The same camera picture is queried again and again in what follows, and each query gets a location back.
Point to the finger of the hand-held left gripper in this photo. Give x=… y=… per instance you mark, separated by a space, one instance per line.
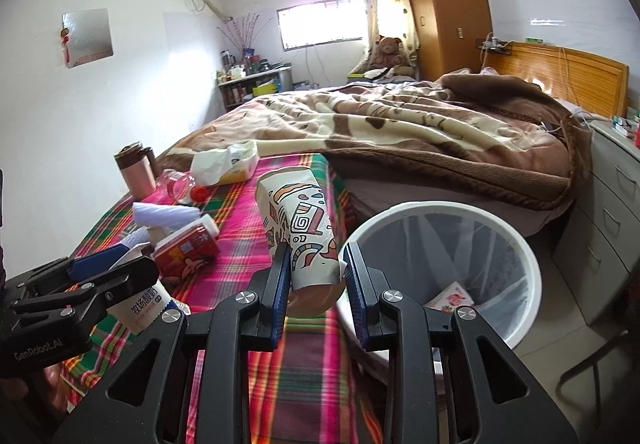
x=97 y=262
x=125 y=278

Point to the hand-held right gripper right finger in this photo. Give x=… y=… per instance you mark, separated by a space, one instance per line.
x=353 y=284

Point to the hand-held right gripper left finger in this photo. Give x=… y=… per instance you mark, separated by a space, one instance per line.
x=281 y=279

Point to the white yogurt carton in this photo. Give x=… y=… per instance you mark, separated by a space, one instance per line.
x=142 y=310

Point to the patterned paper cup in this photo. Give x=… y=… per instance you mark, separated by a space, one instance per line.
x=300 y=219

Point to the white foam net sleeve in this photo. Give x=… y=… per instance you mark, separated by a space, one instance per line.
x=165 y=215

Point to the white round waste bin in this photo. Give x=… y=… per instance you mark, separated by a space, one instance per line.
x=525 y=314

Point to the plaid bed cover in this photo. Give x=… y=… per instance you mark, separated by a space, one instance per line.
x=240 y=234

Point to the pink tumbler with brown lid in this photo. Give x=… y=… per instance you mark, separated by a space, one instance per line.
x=135 y=176

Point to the red white wrapper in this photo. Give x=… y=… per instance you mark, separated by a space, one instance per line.
x=452 y=296

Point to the clear bottle with red cap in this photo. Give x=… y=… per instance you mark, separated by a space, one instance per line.
x=177 y=184

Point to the tissue pack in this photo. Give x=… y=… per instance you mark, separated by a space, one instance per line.
x=225 y=163

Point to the brown beige patterned blanket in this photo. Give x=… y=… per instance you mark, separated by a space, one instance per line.
x=400 y=123

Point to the cluttered storage shelf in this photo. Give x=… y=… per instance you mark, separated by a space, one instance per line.
x=255 y=86

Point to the yellow green box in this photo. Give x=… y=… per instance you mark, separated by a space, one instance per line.
x=360 y=72

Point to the red hanging ornament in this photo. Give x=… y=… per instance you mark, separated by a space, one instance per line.
x=64 y=43

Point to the brown teddy bear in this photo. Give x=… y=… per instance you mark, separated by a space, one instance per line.
x=387 y=51

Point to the dried flower branches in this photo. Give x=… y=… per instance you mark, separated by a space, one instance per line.
x=245 y=31

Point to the window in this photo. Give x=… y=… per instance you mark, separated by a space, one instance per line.
x=320 y=23

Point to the grey drawer cabinet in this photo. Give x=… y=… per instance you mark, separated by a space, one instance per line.
x=610 y=204

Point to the wooden bed headboard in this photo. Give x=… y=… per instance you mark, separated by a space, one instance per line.
x=575 y=68

